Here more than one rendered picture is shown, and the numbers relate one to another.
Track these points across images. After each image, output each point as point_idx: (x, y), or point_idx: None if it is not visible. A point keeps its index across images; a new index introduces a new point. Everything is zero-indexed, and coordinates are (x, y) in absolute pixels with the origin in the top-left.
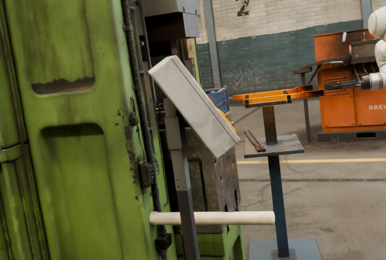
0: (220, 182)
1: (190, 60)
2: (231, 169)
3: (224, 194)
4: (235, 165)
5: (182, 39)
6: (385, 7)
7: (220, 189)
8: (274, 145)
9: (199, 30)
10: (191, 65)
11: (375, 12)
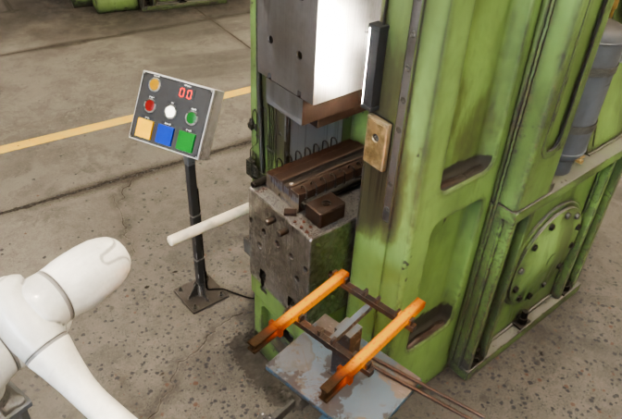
0: (256, 244)
1: (382, 172)
2: (287, 274)
3: (263, 263)
4: (303, 290)
5: None
6: (93, 240)
7: (255, 248)
8: (327, 363)
9: (300, 117)
10: (383, 179)
11: (106, 237)
